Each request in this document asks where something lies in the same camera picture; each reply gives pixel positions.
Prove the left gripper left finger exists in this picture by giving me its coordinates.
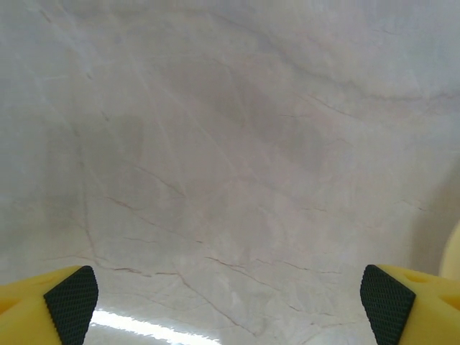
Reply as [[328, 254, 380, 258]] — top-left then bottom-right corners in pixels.
[[0, 264, 98, 345]]

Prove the yellow cloth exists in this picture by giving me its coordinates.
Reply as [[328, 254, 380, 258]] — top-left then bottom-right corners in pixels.
[[436, 218, 460, 285]]

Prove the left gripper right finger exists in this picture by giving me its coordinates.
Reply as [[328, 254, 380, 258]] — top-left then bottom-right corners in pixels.
[[360, 264, 460, 345]]

